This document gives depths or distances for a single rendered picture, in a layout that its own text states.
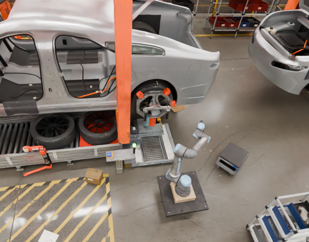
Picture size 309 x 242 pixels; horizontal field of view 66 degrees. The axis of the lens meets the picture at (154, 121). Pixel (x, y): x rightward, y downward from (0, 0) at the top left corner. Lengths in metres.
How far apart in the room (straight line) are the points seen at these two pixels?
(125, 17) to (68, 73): 2.18
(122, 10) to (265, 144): 3.67
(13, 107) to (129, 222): 2.31
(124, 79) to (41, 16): 1.32
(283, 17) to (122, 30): 4.42
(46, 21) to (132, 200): 2.67
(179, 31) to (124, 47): 2.80
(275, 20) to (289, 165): 3.10
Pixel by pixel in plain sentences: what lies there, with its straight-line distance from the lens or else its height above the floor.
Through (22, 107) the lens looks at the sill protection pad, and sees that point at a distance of 3.90.
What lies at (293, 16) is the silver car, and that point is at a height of 1.47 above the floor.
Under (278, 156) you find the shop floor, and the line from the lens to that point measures 4.98.
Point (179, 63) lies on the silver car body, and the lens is 3.48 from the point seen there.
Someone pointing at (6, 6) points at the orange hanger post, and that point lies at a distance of 5.59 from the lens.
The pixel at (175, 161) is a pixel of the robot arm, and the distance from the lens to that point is 2.99.
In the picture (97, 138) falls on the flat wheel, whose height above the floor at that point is 0.47.
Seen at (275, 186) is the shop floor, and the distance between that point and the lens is 4.55.
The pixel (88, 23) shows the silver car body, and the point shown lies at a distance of 3.36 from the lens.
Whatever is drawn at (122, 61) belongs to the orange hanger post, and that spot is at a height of 1.97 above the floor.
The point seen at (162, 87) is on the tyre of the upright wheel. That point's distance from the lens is 3.66.
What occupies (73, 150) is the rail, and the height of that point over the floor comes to 0.38.
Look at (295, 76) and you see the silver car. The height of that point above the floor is 1.12.
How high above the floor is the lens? 3.42
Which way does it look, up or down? 46 degrees down
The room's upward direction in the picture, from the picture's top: 7 degrees clockwise
